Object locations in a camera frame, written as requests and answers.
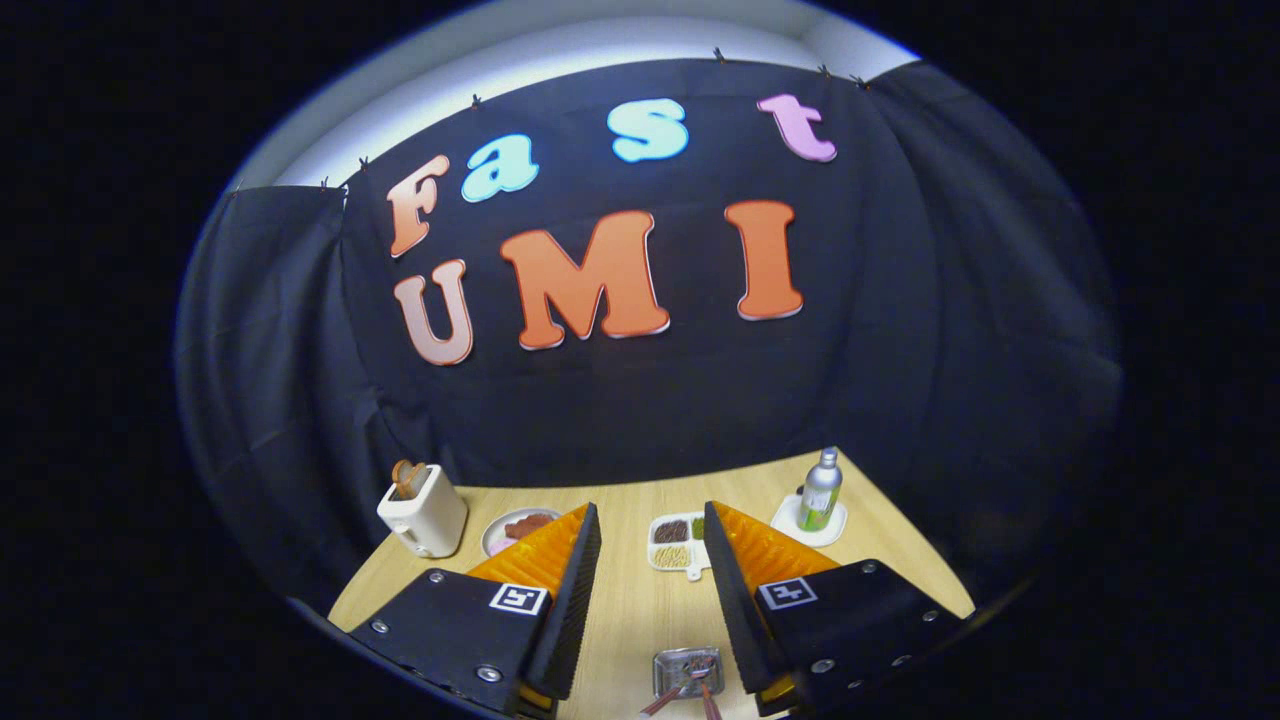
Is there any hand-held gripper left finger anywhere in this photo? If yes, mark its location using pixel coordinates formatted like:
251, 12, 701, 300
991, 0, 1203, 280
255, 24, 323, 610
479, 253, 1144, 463
348, 502, 603, 716

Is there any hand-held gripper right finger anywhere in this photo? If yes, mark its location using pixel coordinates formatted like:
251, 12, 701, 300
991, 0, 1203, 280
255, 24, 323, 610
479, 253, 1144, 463
703, 500, 966, 716

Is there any metal spoon checked handle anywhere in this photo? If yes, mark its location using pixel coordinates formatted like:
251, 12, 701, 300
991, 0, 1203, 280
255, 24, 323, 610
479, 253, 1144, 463
638, 660, 706, 720

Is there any white divided dish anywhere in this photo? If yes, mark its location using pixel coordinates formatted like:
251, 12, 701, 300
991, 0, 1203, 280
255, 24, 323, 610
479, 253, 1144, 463
647, 512, 713, 583

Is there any small white square tray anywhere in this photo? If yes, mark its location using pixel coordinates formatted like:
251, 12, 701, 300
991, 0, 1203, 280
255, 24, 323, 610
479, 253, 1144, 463
770, 494, 849, 548

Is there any white oval plate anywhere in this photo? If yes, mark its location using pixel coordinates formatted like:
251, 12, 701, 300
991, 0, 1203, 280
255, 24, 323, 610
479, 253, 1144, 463
481, 507, 564, 559

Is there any silver bottle green label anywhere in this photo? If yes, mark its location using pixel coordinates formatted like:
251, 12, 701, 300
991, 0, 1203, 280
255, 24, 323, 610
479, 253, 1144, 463
797, 447, 844, 532

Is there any white toaster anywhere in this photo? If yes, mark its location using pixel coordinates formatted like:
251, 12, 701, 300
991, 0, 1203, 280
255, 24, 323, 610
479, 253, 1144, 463
376, 462, 469, 559

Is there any row of black clips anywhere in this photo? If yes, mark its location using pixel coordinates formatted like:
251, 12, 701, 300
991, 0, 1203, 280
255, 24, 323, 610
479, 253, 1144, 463
318, 45, 871, 191

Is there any square metal wire basket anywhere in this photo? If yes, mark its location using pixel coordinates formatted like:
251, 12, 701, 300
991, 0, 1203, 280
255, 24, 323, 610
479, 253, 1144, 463
652, 646, 725, 701

